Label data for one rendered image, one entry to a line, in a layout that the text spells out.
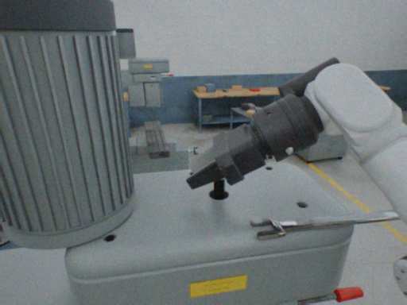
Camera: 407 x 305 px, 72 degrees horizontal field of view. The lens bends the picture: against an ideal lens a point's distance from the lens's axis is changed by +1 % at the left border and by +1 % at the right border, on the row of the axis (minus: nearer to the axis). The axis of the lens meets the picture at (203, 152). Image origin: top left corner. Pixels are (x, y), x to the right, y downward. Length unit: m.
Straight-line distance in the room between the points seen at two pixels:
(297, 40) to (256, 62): 1.16
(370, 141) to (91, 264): 0.40
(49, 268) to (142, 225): 0.24
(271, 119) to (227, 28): 6.79
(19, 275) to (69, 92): 0.39
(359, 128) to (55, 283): 0.54
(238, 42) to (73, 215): 6.98
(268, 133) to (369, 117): 0.13
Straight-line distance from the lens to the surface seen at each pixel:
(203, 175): 0.44
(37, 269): 0.64
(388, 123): 0.41
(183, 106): 7.17
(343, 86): 0.42
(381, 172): 0.42
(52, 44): 0.36
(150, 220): 0.46
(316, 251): 0.49
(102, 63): 0.38
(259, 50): 7.45
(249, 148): 0.41
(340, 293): 0.65
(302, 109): 0.42
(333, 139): 5.38
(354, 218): 0.51
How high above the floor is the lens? 2.17
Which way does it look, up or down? 23 degrees down
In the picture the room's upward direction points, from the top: straight up
